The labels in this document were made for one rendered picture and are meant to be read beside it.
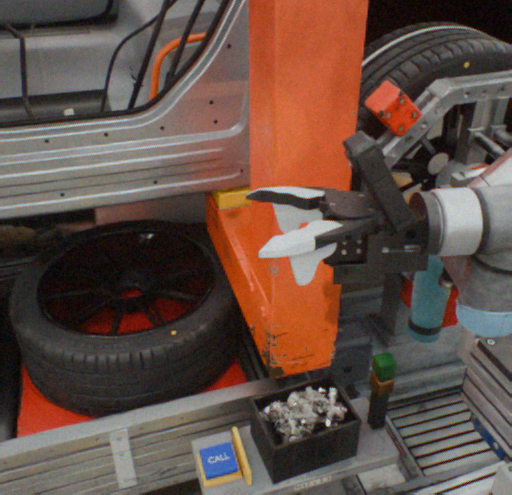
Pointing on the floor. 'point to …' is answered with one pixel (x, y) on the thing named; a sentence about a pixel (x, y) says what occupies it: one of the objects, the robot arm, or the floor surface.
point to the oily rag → (52, 237)
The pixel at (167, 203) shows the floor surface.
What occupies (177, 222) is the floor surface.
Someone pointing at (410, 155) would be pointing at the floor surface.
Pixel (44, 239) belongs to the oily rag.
